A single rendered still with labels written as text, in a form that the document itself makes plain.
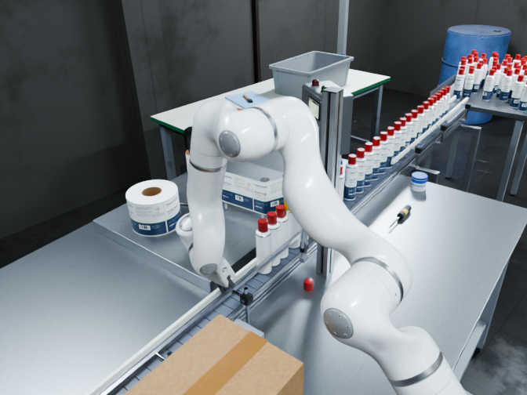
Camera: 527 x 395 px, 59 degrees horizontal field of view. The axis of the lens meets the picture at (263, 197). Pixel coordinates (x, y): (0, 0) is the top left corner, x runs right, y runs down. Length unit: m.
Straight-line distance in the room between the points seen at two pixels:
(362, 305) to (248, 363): 0.29
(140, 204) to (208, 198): 0.69
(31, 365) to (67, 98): 2.51
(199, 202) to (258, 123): 0.34
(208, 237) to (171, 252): 0.62
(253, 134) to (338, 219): 0.23
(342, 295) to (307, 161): 0.27
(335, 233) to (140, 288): 0.95
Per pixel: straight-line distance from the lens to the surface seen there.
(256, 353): 1.04
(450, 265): 1.82
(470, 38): 5.34
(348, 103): 1.41
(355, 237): 0.93
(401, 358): 0.96
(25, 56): 3.61
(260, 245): 1.53
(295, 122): 0.94
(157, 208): 1.79
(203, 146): 1.05
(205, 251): 1.16
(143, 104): 3.87
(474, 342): 2.45
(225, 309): 1.49
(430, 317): 1.59
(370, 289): 0.89
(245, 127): 0.86
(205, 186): 1.11
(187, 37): 4.23
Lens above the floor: 1.90
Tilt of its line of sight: 30 degrees down
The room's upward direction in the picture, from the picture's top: 2 degrees counter-clockwise
